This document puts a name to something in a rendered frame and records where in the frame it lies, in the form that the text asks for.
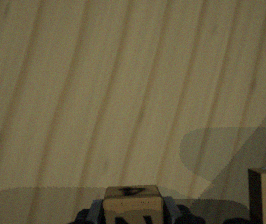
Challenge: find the tan wooden cube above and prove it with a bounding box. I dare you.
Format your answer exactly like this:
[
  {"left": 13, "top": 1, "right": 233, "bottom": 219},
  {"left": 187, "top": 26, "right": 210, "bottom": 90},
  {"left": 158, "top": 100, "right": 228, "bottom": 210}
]
[{"left": 103, "top": 185, "right": 164, "bottom": 224}]

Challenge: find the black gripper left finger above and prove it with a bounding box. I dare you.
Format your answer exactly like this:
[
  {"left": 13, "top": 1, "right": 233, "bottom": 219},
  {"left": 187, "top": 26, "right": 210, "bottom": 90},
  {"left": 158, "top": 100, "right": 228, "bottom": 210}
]
[{"left": 68, "top": 199, "right": 104, "bottom": 224}]

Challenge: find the tan shallow rectangular tray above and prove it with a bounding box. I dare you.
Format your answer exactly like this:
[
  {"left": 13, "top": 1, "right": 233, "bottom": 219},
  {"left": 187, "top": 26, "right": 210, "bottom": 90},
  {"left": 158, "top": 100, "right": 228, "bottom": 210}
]
[{"left": 248, "top": 167, "right": 266, "bottom": 224}]

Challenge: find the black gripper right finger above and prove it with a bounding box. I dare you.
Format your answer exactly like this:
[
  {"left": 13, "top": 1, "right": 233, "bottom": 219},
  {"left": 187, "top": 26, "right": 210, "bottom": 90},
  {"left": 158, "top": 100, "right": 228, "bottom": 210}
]
[{"left": 162, "top": 196, "right": 258, "bottom": 224}]

